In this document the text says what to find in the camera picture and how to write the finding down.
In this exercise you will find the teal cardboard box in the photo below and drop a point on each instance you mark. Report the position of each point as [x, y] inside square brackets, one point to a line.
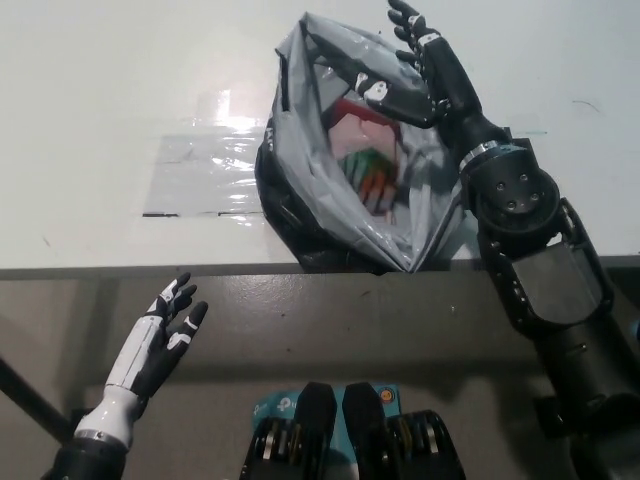
[272, 405]

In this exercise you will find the clear tape sheet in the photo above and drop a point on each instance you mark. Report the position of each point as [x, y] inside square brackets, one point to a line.
[200, 170]

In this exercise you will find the red flat item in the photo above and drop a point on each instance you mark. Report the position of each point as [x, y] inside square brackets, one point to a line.
[345, 107]

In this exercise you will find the rubik's cube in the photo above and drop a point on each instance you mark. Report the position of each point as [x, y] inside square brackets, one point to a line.
[370, 180]

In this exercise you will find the blue round object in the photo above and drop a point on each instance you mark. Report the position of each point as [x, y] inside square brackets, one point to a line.
[636, 332]

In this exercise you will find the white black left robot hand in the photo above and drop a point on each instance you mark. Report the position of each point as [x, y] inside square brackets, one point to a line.
[140, 350]

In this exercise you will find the pink plastic packet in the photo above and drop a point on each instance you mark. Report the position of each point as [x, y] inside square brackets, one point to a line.
[360, 132]

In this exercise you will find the grey plastic bag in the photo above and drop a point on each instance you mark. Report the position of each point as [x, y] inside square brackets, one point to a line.
[295, 165]

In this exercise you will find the black table leg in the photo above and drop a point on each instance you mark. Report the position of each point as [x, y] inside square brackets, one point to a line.
[30, 395]

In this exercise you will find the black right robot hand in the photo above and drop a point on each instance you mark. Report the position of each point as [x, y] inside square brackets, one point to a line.
[450, 80]

